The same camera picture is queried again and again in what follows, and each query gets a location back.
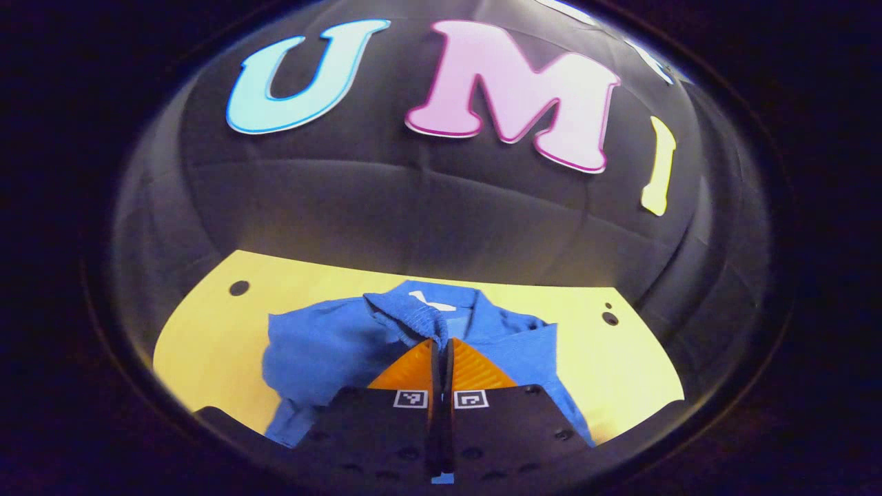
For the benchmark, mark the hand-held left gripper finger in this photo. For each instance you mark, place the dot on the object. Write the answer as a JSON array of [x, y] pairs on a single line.
[[435, 375], [449, 375]]

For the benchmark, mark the blue knit shirt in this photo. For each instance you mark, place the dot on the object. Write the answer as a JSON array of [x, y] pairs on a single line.
[[331, 351]]

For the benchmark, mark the black backdrop cloth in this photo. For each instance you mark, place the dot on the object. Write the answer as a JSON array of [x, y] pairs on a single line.
[[413, 220]]

